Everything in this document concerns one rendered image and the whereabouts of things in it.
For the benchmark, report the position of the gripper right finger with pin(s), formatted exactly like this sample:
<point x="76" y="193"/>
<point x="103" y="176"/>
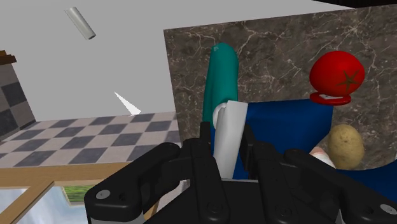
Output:
<point x="310" y="189"/>

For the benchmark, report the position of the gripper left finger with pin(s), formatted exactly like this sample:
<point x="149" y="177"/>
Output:
<point x="161" y="183"/>

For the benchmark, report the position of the teal and white kitchen tool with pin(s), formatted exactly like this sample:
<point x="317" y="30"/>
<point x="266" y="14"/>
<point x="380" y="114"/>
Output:
<point x="221" y="77"/>

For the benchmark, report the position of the pink and white round thing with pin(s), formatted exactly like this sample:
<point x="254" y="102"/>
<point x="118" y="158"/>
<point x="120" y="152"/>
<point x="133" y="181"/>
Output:
<point x="322" y="156"/>

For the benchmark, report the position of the brown potato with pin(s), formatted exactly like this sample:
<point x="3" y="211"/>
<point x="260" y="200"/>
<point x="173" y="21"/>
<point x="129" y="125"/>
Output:
<point x="345" y="145"/>

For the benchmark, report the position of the small red disc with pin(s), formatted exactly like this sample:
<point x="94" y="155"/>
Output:
<point x="316" y="100"/>

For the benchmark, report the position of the wooden framed window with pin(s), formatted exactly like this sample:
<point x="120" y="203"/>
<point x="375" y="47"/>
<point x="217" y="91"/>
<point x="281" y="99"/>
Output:
<point x="46" y="174"/>

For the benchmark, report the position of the red tomato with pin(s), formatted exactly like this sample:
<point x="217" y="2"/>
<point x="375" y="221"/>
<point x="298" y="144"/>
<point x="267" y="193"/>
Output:
<point x="333" y="73"/>

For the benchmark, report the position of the grey cylinder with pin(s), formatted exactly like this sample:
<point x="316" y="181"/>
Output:
<point x="80" y="23"/>

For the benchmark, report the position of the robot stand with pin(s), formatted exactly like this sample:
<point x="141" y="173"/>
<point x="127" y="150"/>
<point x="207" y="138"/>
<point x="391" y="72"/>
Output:
<point x="366" y="2"/>

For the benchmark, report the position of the brown wooden shelf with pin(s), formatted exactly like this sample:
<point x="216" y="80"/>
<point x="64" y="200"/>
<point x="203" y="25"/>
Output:
<point x="6" y="58"/>

